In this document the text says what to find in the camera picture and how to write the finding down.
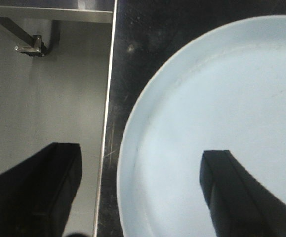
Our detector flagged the light blue plate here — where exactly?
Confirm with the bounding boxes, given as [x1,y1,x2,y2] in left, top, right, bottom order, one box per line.
[117,15,286,237]

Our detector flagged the metal table leg bracket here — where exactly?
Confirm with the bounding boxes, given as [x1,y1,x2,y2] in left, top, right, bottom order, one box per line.
[0,17,47,57]

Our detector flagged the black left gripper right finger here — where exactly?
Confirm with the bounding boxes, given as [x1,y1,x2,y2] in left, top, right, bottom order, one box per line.
[200,150,286,237]

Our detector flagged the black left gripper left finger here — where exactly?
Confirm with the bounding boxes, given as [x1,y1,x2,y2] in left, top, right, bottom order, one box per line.
[0,142,82,237]

